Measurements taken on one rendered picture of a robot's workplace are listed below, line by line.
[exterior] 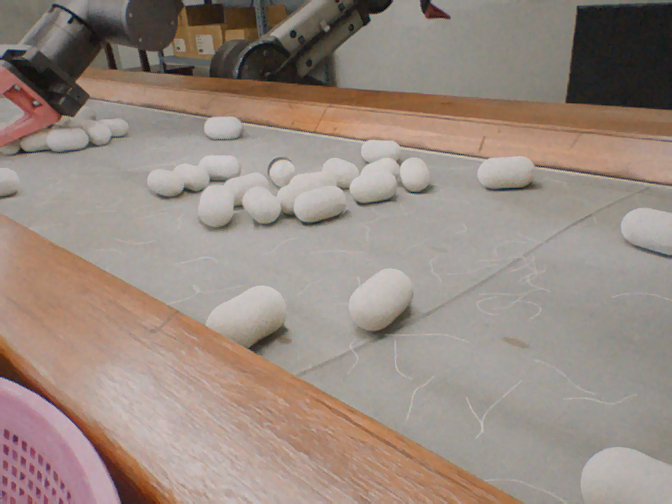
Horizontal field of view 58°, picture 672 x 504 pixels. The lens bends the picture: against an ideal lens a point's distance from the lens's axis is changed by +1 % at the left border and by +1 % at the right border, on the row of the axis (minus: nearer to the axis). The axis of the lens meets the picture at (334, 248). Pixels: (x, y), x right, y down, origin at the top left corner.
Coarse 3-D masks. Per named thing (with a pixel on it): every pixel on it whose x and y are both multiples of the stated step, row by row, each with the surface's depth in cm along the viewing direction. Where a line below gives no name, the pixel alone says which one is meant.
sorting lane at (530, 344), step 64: (192, 128) 65; (256, 128) 63; (64, 192) 46; (128, 192) 45; (192, 192) 44; (448, 192) 40; (512, 192) 39; (576, 192) 38; (640, 192) 37; (128, 256) 33; (192, 256) 33; (256, 256) 32; (320, 256) 31; (384, 256) 31; (448, 256) 30; (512, 256) 30; (576, 256) 29; (640, 256) 29; (320, 320) 25; (448, 320) 25; (512, 320) 24; (576, 320) 24; (640, 320) 24; (320, 384) 21; (384, 384) 21; (448, 384) 21; (512, 384) 20; (576, 384) 20; (640, 384) 20; (448, 448) 18; (512, 448) 18; (576, 448) 18; (640, 448) 17
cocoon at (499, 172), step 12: (516, 156) 39; (480, 168) 39; (492, 168) 38; (504, 168) 38; (516, 168) 38; (528, 168) 38; (480, 180) 39; (492, 180) 39; (504, 180) 39; (516, 180) 38; (528, 180) 39
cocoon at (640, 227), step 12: (636, 216) 29; (648, 216) 29; (660, 216) 28; (624, 228) 30; (636, 228) 29; (648, 228) 29; (660, 228) 28; (636, 240) 29; (648, 240) 29; (660, 240) 28; (660, 252) 29
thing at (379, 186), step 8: (360, 176) 38; (368, 176) 38; (376, 176) 38; (384, 176) 38; (392, 176) 38; (352, 184) 38; (360, 184) 38; (368, 184) 38; (376, 184) 38; (384, 184) 38; (392, 184) 38; (352, 192) 38; (360, 192) 38; (368, 192) 38; (376, 192) 38; (384, 192) 38; (392, 192) 38; (360, 200) 38; (368, 200) 38; (376, 200) 38
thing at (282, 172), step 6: (276, 162) 43; (282, 162) 42; (288, 162) 43; (276, 168) 42; (282, 168) 42; (288, 168) 42; (294, 168) 43; (270, 174) 43; (276, 174) 42; (282, 174) 42; (288, 174) 42; (294, 174) 42; (276, 180) 42; (282, 180) 42; (288, 180) 42; (282, 186) 43
